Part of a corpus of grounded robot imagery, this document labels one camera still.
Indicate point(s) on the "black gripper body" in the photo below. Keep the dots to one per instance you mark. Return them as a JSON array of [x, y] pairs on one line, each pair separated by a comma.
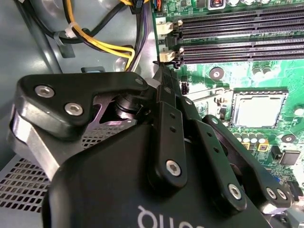
[[107, 190]]

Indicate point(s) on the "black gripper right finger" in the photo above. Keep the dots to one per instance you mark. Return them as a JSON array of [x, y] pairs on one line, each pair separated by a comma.
[[218, 154]]

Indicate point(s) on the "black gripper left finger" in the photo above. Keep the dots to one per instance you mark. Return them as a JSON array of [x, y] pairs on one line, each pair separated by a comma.
[[59, 95]]

